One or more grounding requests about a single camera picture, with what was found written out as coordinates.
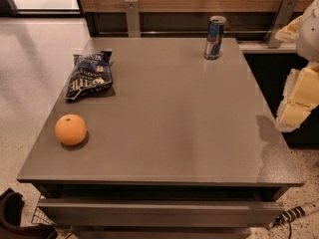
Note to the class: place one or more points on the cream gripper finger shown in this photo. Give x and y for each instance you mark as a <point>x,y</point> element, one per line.
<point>289,33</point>
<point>300,98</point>

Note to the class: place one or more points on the blue silver redbull can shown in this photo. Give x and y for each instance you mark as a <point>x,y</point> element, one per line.
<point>214,37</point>

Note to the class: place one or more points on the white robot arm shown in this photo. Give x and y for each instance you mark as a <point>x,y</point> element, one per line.
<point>307,44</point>

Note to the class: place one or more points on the blue chip bag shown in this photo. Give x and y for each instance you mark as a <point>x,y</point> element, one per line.
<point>91,75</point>

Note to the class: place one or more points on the grey drawer cabinet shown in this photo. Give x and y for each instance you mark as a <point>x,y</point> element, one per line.
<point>180,148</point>

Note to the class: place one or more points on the orange fruit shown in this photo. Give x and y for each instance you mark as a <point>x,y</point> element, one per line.
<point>70,129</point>

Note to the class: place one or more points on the dark brown curved object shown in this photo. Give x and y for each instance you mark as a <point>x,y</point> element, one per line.
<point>11,206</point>

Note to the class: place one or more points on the right metal bracket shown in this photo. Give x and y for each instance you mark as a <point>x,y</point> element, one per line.
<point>281,19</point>

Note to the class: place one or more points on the metal bracket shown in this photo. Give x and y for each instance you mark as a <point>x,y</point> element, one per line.
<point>133,18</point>
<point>281,19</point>

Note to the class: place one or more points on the left metal bracket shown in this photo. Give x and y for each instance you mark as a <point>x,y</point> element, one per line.
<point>133,18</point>

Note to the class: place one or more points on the wire basket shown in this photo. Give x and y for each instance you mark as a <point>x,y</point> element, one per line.
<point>39,217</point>

